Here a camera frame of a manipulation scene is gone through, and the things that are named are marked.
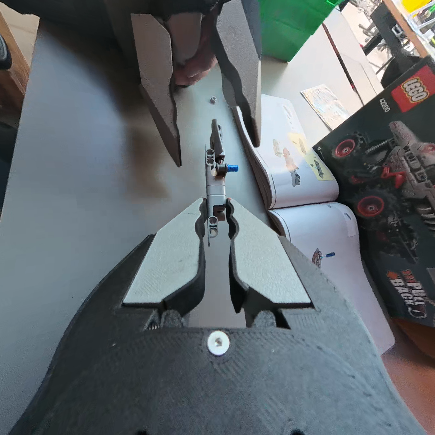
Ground background wooden desk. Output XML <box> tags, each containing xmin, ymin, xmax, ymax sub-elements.
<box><xmin>364</xmin><ymin>0</ymin><xmax>435</xmax><ymax>59</ymax></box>

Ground black lego set box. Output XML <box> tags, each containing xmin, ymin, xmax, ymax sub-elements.
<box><xmin>312</xmin><ymin>55</ymin><xmax>435</xmax><ymax>329</ymax></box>

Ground wooden cabinet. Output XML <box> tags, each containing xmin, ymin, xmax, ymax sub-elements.
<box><xmin>0</xmin><ymin>10</ymin><xmax>40</xmax><ymax>119</ymax></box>

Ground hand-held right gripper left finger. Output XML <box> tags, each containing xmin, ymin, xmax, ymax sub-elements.
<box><xmin>122</xmin><ymin>197</ymin><xmax>207</xmax><ymax>318</ymax></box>

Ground person's left hand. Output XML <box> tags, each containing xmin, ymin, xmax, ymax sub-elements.
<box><xmin>169</xmin><ymin>14</ymin><xmax>219</xmax><ymax>88</ymax></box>

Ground grey lego beam assembly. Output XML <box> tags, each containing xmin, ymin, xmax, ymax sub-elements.
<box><xmin>204</xmin><ymin>119</ymin><xmax>240</xmax><ymax>247</ymax></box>

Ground green plastic bin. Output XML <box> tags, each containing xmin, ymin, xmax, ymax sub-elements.
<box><xmin>258</xmin><ymin>0</ymin><xmax>344</xmax><ymax>63</ymax></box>

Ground open lego instruction booklet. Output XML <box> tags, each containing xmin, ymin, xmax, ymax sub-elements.
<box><xmin>232</xmin><ymin>93</ymin><xmax>396</xmax><ymax>355</ymax></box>

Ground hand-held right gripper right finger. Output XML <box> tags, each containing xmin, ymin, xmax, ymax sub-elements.
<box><xmin>225</xmin><ymin>198</ymin><xmax>313</xmax><ymax>315</ymax></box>

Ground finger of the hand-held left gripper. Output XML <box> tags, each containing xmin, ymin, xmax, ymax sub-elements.
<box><xmin>130</xmin><ymin>13</ymin><xmax>183</xmax><ymax>168</ymax></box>
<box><xmin>210</xmin><ymin>0</ymin><xmax>263</xmax><ymax>148</ymax></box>

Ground lego sticker sheet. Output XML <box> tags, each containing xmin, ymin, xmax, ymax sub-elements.
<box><xmin>300</xmin><ymin>84</ymin><xmax>351</xmax><ymax>131</ymax></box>

